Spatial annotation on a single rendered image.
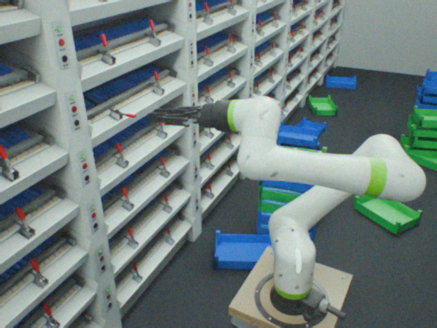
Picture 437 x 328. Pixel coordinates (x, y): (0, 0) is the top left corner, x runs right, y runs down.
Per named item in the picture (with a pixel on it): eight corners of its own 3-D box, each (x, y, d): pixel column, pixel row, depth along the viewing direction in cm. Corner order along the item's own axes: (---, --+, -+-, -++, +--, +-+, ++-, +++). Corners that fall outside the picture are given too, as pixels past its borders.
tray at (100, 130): (184, 91, 180) (190, 73, 175) (89, 150, 132) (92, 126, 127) (146, 70, 184) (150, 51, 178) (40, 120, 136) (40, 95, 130)
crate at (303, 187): (323, 174, 219) (325, 161, 215) (319, 194, 202) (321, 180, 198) (266, 165, 227) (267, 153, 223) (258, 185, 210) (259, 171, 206)
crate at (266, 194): (321, 187, 223) (323, 174, 219) (317, 208, 206) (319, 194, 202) (265, 178, 230) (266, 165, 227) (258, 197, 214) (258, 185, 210)
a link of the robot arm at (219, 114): (237, 92, 123) (225, 103, 116) (243, 129, 128) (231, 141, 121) (219, 93, 126) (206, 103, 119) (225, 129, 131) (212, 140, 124)
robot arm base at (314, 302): (351, 311, 140) (354, 297, 137) (332, 342, 130) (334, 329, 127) (283, 276, 154) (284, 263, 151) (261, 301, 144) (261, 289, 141)
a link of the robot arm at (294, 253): (306, 265, 150) (310, 223, 140) (315, 300, 136) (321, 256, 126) (269, 266, 150) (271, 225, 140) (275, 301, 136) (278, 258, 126)
